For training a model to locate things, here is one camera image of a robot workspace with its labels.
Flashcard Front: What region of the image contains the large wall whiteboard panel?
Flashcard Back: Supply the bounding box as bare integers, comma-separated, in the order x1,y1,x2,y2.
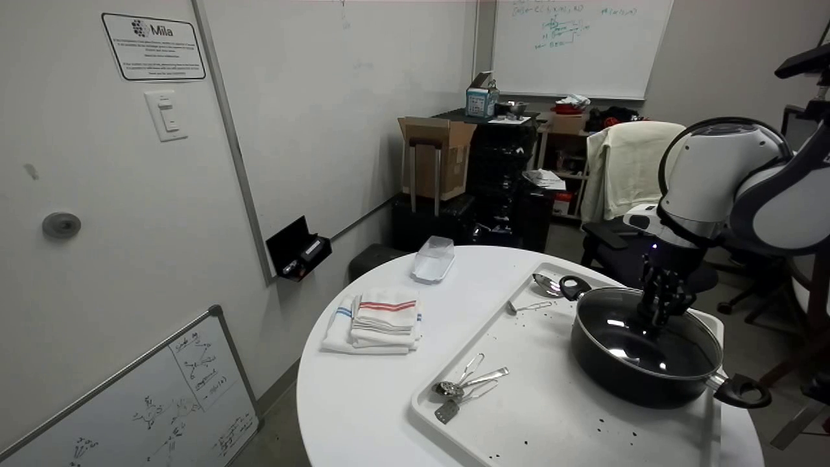
188,0,482,284

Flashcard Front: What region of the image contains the white light switch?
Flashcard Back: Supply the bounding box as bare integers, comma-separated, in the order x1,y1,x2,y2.
142,89,188,147

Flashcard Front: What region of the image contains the clear plastic container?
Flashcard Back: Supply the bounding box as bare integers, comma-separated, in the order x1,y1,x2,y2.
409,233,457,287

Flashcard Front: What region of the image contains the red item on shelf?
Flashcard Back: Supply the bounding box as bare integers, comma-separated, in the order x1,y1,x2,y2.
549,91,593,117

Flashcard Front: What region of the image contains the large steel serving spoon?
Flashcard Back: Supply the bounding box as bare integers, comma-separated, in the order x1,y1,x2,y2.
529,269,567,298

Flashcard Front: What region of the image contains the small steel spoon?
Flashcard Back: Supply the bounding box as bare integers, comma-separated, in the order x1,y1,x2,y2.
502,294,554,317

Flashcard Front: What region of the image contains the white wall sign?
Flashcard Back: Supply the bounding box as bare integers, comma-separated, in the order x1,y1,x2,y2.
100,10,210,84

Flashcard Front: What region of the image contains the black bag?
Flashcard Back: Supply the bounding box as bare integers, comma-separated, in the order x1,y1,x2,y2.
587,102,645,135

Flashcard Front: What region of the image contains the blue tissue box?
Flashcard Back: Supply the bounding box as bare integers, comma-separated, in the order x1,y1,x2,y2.
465,71,500,123

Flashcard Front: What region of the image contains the folded white striped towel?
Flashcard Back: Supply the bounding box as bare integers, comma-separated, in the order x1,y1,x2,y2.
319,294,424,359

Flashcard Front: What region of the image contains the whiteboard with green writing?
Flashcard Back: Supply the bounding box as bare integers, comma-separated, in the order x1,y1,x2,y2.
489,0,677,104

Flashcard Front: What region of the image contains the round grey door stopper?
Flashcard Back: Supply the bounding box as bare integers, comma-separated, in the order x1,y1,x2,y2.
39,209,85,241

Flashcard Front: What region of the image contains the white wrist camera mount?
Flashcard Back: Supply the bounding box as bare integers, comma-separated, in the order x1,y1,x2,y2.
619,204,670,244

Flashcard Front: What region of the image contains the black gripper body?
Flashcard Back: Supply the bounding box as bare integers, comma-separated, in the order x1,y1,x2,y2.
641,244,694,294

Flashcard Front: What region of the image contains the large black case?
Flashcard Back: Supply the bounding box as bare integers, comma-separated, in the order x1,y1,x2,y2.
388,189,476,256

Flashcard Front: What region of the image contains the brown wooden shelf unit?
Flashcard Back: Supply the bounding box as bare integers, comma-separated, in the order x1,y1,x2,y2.
535,108,598,223

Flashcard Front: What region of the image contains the brown cardboard box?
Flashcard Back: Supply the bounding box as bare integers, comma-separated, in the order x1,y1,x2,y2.
397,115,476,204

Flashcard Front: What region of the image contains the black mesh office chair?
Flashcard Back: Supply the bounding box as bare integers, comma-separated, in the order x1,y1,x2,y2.
715,43,830,393

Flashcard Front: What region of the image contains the white paper stack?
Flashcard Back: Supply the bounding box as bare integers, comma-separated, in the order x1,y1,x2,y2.
522,166,567,196

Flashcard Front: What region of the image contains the white plastic tray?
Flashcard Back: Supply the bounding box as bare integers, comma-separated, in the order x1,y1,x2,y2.
404,257,724,467

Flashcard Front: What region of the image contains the black wall marker holder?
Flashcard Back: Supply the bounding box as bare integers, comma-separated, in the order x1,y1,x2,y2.
265,217,334,284

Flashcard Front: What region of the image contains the black drawer cabinet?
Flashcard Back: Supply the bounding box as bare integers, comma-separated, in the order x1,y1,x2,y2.
465,113,554,256

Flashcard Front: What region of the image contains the small black bin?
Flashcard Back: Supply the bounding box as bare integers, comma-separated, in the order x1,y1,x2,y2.
345,241,408,284

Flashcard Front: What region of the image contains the cream cloth on chair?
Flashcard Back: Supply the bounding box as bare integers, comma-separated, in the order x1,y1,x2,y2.
577,121,686,230

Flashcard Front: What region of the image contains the small leaning whiteboard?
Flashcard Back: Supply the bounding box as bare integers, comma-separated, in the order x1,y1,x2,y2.
0,304,261,467

